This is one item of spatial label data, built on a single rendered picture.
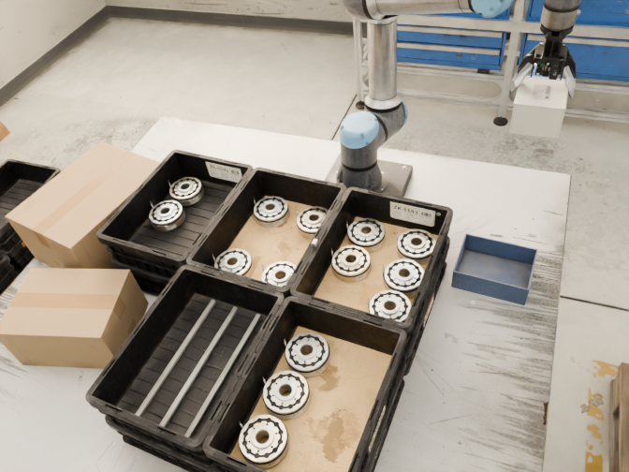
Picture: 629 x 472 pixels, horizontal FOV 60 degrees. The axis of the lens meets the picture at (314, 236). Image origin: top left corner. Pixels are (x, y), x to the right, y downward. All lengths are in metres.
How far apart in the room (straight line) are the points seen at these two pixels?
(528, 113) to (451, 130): 1.82
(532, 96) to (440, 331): 0.64
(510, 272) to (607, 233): 1.24
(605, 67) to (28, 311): 2.74
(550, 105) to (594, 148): 1.82
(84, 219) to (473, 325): 1.14
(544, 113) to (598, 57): 1.68
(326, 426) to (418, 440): 0.24
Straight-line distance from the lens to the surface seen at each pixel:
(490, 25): 3.06
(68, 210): 1.81
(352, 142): 1.68
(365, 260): 1.45
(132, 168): 1.86
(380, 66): 1.70
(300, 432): 1.25
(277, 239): 1.57
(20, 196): 2.71
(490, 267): 1.66
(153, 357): 1.43
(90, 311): 1.55
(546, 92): 1.55
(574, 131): 3.40
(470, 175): 1.94
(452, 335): 1.51
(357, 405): 1.26
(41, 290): 1.67
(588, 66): 3.19
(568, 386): 2.32
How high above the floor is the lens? 1.97
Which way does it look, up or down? 47 degrees down
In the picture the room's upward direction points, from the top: 9 degrees counter-clockwise
